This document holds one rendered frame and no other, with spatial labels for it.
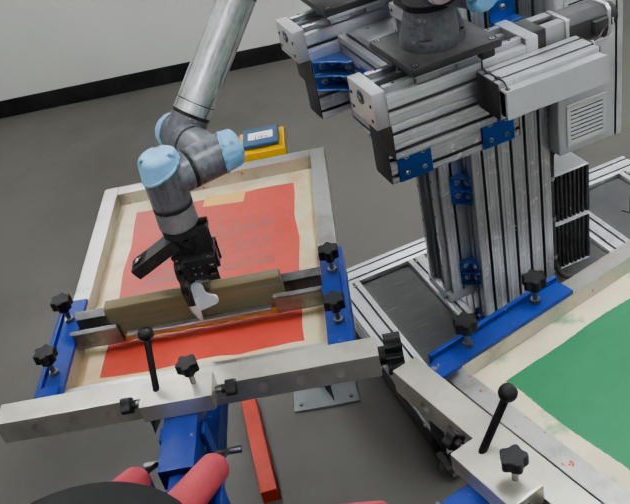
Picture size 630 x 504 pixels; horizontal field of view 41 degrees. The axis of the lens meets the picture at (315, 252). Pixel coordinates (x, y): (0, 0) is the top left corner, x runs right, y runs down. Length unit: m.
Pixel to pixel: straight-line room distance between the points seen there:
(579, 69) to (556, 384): 0.80
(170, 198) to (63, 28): 3.99
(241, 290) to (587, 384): 0.66
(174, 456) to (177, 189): 0.47
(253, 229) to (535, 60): 0.75
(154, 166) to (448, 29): 0.76
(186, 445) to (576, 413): 0.63
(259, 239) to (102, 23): 3.59
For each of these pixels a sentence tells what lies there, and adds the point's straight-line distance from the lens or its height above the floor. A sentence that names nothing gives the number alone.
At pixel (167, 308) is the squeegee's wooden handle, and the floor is 1.03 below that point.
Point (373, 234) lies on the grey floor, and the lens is 3.58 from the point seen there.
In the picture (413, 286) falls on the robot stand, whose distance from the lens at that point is 2.93.
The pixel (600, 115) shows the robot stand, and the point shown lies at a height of 0.85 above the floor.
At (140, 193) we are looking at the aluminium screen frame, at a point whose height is 0.98.
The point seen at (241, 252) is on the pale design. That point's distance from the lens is 1.94.
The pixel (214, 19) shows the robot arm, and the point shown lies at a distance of 1.66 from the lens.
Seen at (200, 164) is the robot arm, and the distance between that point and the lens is 1.55.
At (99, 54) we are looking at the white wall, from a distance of 5.50.
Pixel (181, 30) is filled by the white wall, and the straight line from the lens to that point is 5.38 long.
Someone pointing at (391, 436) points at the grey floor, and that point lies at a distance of 2.74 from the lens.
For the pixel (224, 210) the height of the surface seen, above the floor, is 0.95.
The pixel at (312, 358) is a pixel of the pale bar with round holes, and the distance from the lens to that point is 1.48.
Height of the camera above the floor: 2.03
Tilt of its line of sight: 35 degrees down
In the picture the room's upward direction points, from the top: 14 degrees counter-clockwise
